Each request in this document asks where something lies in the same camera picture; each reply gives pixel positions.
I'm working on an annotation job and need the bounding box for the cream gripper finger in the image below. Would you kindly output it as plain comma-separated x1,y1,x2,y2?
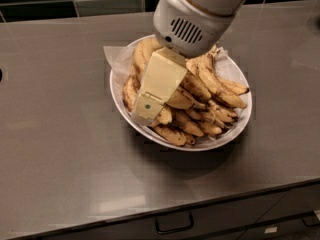
131,48,187,126

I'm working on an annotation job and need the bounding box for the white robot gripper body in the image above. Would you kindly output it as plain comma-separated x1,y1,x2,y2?
153,0,234,58

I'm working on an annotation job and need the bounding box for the large top spotted banana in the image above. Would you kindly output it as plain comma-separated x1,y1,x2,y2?
130,38,194,109

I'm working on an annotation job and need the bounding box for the spotted banana centre top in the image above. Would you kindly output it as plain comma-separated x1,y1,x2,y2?
181,72,211,103

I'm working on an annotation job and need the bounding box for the spotted banana far left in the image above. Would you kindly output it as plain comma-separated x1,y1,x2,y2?
121,76,162,128

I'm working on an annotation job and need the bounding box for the spotted banana right top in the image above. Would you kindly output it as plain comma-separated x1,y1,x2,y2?
197,45,247,109

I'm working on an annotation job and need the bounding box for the white oval bowl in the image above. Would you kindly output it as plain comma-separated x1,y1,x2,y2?
104,35,252,151

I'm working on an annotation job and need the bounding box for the white paper bowl liner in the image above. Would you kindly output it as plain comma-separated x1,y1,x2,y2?
103,43,252,150

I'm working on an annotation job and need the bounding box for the banana lower centre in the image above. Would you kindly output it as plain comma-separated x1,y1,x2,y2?
173,110,204,137

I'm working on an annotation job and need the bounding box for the banana bottom front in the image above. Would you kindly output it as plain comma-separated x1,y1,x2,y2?
153,125,187,146

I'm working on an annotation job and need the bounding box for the banana lower right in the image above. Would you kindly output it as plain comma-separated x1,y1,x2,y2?
208,100,238,123

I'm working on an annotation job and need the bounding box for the small banana right edge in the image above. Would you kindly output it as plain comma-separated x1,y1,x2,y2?
218,77,250,95

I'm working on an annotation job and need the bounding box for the black drawer handle centre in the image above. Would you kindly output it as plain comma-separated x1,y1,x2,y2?
155,212,194,235

